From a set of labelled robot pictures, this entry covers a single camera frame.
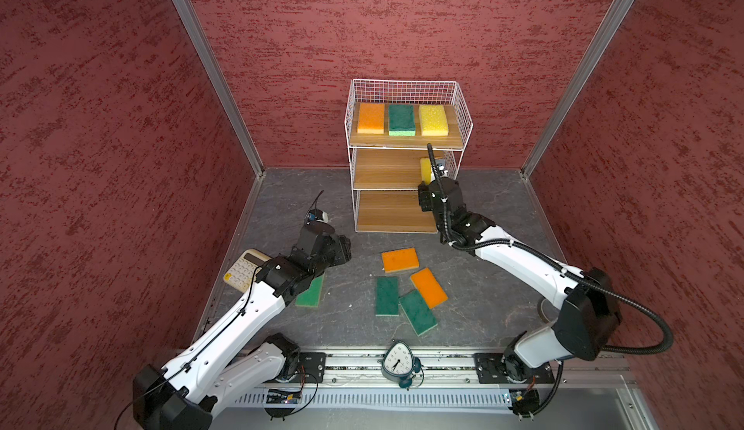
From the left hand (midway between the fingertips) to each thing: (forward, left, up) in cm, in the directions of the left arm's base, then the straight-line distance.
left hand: (341, 250), depth 78 cm
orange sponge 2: (-4, -26, -17) cm, 31 cm away
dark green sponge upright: (-7, -13, -16) cm, 22 cm away
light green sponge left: (-7, +10, -16) cm, 20 cm away
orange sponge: (+5, -17, -16) cm, 24 cm away
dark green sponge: (-12, -22, -15) cm, 29 cm away
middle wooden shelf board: (+26, -14, +6) cm, 30 cm away
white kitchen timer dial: (-25, -16, -13) cm, 32 cm away
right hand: (+17, -26, +8) cm, 32 cm away
